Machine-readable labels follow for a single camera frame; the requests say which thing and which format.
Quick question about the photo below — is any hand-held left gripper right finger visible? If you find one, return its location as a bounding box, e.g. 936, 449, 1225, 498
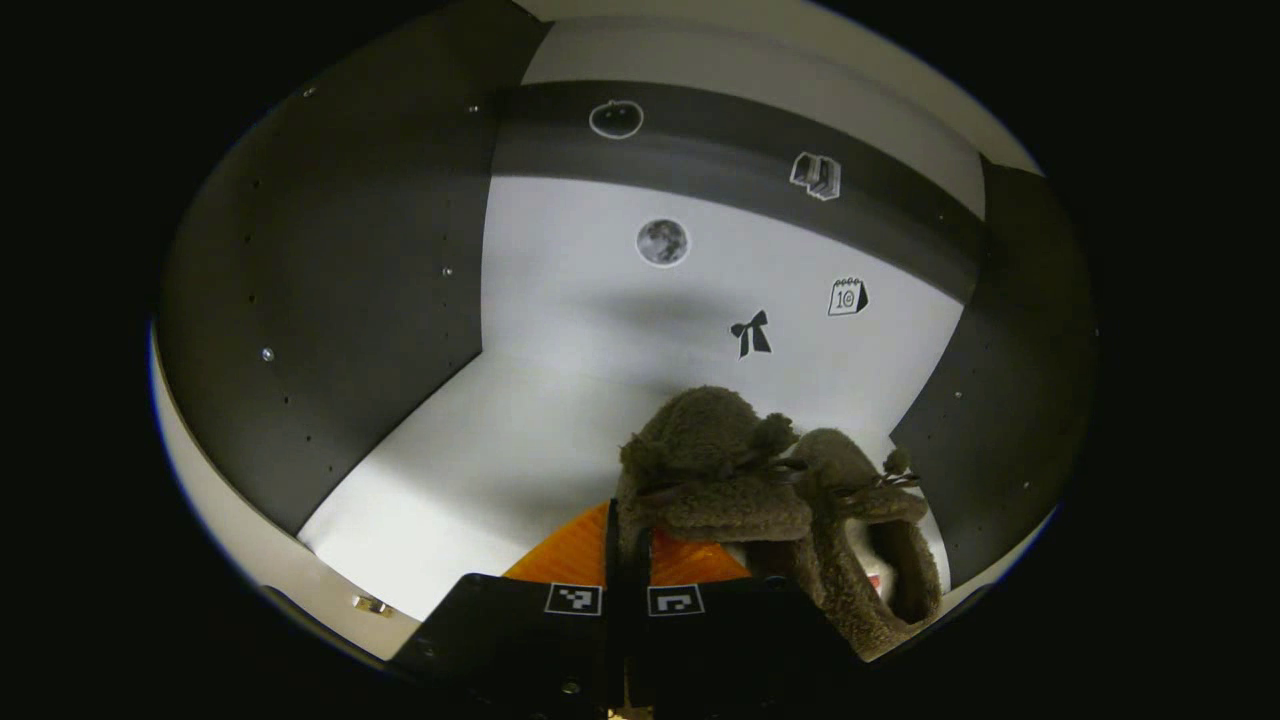
626, 528, 867, 720

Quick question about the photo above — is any brown fuzzy slipper shoe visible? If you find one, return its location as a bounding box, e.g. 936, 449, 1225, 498
613, 385, 816, 561
745, 428, 944, 663

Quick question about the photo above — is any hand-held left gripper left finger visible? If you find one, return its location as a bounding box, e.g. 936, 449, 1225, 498
388, 498, 629, 719

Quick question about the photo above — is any white shoe cabinet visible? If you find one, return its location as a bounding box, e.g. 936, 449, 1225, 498
150, 0, 1101, 666

